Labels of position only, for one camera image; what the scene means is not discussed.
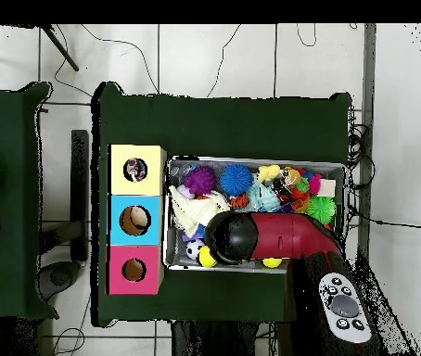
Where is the multicoloured patterned cloth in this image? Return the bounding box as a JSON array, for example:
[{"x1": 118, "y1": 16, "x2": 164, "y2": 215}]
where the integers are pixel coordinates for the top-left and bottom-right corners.
[{"x1": 123, "y1": 158, "x2": 148, "y2": 183}]

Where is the wooden box with three holes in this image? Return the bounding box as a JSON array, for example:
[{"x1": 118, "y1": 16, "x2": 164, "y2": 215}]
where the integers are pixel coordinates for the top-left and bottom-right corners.
[{"x1": 106, "y1": 143, "x2": 168, "y2": 297}]

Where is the clear mesh bin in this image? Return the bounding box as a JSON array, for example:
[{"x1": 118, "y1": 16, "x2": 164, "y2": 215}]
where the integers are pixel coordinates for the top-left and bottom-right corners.
[{"x1": 162, "y1": 155, "x2": 347, "y2": 276}]

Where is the purple spiky toy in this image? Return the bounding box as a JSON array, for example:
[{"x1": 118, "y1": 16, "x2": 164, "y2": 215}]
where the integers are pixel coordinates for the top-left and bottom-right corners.
[{"x1": 183, "y1": 165, "x2": 218, "y2": 196}]

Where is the cream waffle cloth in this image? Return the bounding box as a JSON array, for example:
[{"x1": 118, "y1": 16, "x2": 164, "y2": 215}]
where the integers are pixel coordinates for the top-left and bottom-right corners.
[{"x1": 168, "y1": 184, "x2": 231, "y2": 238}]

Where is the blue spiky ball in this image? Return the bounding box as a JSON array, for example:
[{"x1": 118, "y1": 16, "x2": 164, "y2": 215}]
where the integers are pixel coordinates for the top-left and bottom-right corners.
[{"x1": 219, "y1": 163, "x2": 254, "y2": 197}]

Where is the small soccer ball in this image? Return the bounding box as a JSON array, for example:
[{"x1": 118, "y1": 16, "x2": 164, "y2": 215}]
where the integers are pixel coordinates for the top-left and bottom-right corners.
[{"x1": 185, "y1": 238, "x2": 206, "y2": 261}]

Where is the smooth yellow ball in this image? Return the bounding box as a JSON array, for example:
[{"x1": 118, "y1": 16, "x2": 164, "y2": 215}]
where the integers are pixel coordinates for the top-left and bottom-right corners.
[{"x1": 197, "y1": 245, "x2": 218, "y2": 269}]

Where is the dark green tablecloth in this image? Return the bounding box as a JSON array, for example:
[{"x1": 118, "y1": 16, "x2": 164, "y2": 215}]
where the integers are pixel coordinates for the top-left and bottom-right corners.
[{"x1": 91, "y1": 82, "x2": 352, "y2": 329}]

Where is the green spiky ball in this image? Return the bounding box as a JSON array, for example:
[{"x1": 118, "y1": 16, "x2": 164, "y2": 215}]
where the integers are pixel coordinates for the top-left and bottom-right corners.
[{"x1": 305, "y1": 195, "x2": 337, "y2": 225}]

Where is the dark grey rounded floor object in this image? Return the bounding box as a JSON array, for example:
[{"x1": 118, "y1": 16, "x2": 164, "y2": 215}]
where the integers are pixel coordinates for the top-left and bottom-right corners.
[{"x1": 37, "y1": 260, "x2": 83, "y2": 301}]

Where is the long black tripod leg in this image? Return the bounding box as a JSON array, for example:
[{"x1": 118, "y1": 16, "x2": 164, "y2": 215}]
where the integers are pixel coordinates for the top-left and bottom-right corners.
[{"x1": 41, "y1": 24, "x2": 80, "y2": 72}]

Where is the dark green side-table cloth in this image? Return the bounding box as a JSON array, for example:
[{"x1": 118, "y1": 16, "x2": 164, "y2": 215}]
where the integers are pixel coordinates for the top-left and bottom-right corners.
[{"x1": 0, "y1": 82, "x2": 59, "y2": 322}]

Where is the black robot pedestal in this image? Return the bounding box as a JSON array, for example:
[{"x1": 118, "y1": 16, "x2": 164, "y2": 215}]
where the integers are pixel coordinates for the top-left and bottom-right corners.
[{"x1": 171, "y1": 320, "x2": 278, "y2": 356}]

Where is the black floor cable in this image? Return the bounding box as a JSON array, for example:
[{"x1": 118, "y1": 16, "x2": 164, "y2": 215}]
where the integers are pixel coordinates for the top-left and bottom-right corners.
[{"x1": 347, "y1": 205, "x2": 421, "y2": 231}]

